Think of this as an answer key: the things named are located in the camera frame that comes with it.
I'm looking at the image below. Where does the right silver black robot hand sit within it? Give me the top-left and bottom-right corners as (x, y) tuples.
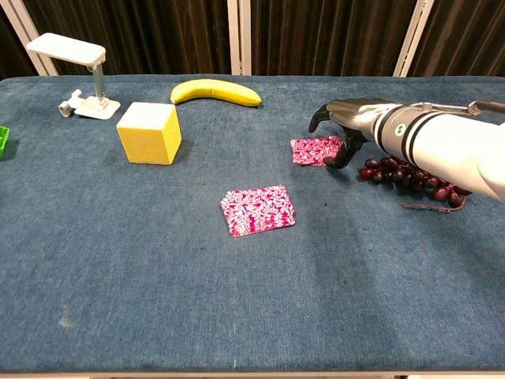
(308, 98), (402, 170)

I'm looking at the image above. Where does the dark red grape bunch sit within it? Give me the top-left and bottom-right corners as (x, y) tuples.
(357, 156), (473, 213)

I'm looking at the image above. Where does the dark pleated curtain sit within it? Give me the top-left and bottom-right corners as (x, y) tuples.
(250, 0), (416, 77)
(0, 10), (40, 80)
(408, 0), (505, 77)
(22, 0), (230, 76)

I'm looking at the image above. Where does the yellow banana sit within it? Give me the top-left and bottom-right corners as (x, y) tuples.
(170, 78), (263, 107)

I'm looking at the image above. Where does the yellow foam cube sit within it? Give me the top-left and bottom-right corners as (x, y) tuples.
(116, 101), (183, 166)

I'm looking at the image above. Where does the blue felt table cover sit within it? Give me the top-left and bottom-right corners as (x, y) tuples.
(0, 74), (505, 374)

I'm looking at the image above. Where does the white desk stand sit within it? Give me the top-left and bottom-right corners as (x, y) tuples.
(25, 32), (122, 121)

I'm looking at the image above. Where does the green compartment box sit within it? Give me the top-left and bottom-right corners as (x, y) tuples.
(0, 126), (11, 161)

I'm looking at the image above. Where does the white frame post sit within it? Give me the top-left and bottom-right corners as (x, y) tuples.
(227, 0), (253, 77)
(0, 0), (60, 77)
(393, 0), (429, 77)

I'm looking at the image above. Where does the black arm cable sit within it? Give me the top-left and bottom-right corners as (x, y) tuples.
(467, 98), (505, 116)

